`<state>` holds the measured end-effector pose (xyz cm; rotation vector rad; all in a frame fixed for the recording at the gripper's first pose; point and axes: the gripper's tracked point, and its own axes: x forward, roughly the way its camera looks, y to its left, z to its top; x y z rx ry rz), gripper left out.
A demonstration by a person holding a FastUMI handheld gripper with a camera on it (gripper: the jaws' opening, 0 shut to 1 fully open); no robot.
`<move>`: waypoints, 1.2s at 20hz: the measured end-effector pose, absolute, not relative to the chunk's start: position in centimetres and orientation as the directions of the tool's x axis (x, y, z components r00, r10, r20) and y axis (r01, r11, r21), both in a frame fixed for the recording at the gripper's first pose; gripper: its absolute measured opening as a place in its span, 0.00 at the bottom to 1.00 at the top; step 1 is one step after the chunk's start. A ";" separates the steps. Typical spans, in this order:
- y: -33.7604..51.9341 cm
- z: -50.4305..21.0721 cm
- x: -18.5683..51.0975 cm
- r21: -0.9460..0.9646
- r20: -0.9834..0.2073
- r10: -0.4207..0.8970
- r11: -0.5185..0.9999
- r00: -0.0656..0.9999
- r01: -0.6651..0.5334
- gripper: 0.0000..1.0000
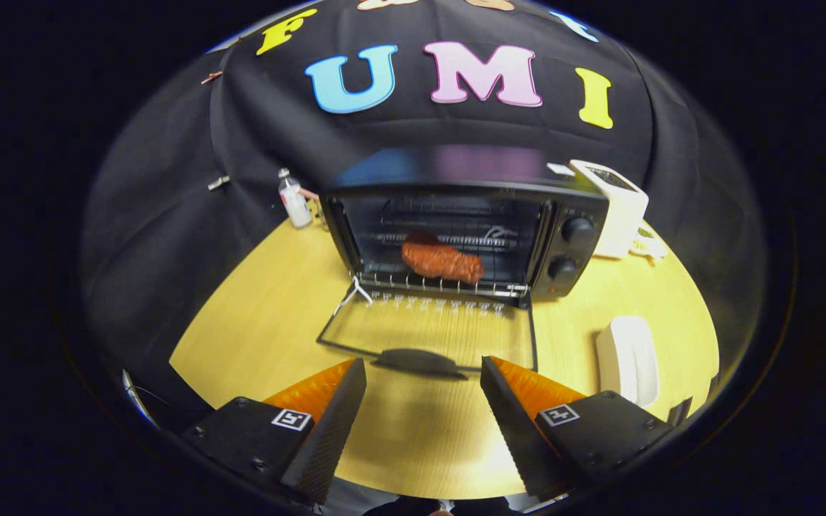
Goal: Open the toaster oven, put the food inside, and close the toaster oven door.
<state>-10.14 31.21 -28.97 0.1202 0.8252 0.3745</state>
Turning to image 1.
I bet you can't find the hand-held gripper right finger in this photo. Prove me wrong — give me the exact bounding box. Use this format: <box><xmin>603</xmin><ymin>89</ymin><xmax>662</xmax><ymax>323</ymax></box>
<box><xmin>480</xmin><ymin>355</ymin><xmax>675</xmax><ymax>503</ymax></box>

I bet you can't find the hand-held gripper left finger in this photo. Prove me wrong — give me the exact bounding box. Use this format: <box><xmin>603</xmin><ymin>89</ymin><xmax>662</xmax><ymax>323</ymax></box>
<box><xmin>179</xmin><ymin>358</ymin><xmax>369</xmax><ymax>505</ymax></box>

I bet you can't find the red-brown sausage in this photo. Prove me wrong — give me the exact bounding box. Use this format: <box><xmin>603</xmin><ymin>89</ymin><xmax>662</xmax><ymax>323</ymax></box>
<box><xmin>400</xmin><ymin>230</ymin><xmax>486</xmax><ymax>286</ymax></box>

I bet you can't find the black toaster oven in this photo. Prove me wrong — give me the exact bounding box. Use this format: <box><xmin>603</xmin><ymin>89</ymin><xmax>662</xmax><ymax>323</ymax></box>
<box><xmin>315</xmin><ymin>146</ymin><xmax>609</xmax><ymax>381</ymax></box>

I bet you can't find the white toaster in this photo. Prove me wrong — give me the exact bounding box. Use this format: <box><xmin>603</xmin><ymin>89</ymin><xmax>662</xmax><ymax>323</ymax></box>
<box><xmin>569</xmin><ymin>159</ymin><xmax>650</xmax><ymax>259</ymax></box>

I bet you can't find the white rectangular plate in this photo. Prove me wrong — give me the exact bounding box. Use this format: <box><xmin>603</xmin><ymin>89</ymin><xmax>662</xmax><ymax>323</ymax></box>
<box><xmin>595</xmin><ymin>315</ymin><xmax>662</xmax><ymax>410</ymax></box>

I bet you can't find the white divided bean dish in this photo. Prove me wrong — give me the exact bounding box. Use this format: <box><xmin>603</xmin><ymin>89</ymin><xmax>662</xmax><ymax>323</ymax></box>
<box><xmin>631</xmin><ymin>225</ymin><xmax>669</xmax><ymax>263</ymax></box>

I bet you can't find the small clear plastic bottle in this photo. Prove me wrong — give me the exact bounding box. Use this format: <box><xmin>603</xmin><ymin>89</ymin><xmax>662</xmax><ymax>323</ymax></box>
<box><xmin>276</xmin><ymin>168</ymin><xmax>314</xmax><ymax>229</ymax></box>

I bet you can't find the black backdrop cloth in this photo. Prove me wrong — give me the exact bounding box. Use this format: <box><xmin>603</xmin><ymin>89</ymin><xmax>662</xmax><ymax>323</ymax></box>
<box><xmin>80</xmin><ymin>0</ymin><xmax>769</xmax><ymax>424</ymax></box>

